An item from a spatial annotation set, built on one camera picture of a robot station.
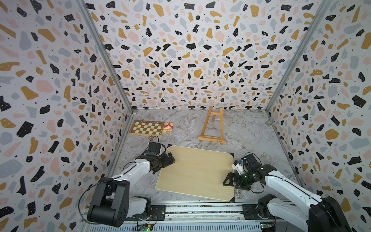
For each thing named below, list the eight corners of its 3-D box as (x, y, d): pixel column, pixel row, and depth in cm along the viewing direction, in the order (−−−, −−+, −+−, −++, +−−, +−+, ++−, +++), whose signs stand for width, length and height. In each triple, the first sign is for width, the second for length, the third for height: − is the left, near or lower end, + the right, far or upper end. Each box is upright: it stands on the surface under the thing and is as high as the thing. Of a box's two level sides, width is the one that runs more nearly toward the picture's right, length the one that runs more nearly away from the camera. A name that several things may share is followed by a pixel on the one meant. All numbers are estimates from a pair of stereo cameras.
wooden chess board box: (129, 136, 107) (128, 134, 104) (134, 123, 115) (133, 120, 113) (162, 137, 107) (161, 134, 104) (165, 123, 116) (164, 120, 113)
